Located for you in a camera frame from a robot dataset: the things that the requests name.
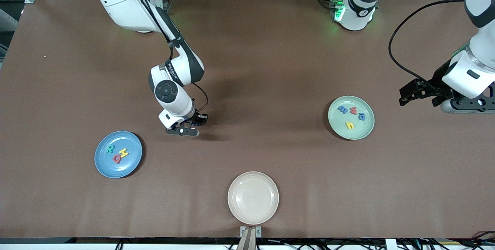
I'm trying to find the blue plate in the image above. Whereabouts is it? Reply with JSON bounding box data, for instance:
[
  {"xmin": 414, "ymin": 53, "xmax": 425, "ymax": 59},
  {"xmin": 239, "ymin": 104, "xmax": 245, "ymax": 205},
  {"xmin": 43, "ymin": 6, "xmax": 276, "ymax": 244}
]
[{"xmin": 94, "ymin": 131, "xmax": 143, "ymax": 179}]

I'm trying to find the beige plate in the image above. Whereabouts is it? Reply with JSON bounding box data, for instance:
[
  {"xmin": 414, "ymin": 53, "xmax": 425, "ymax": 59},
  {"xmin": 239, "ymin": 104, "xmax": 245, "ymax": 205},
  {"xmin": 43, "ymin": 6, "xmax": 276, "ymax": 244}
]
[{"xmin": 227, "ymin": 171, "xmax": 280, "ymax": 226}]

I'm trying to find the green plate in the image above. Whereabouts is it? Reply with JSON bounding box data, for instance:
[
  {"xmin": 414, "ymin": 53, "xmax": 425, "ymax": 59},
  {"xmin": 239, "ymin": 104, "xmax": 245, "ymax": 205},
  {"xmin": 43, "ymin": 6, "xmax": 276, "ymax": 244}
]
[{"xmin": 328, "ymin": 95, "xmax": 376, "ymax": 141}]

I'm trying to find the brown table cover mat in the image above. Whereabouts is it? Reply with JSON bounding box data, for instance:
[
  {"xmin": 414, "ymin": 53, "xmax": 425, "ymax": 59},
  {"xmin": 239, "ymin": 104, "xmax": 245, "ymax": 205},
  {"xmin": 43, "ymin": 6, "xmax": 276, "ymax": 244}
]
[{"xmin": 0, "ymin": 0, "xmax": 495, "ymax": 239}]

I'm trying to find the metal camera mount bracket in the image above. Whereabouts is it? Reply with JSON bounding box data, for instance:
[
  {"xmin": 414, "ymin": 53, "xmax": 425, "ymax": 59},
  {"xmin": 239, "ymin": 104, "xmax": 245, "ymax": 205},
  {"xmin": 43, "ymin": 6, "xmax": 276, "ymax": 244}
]
[{"xmin": 240, "ymin": 226, "xmax": 262, "ymax": 250}]

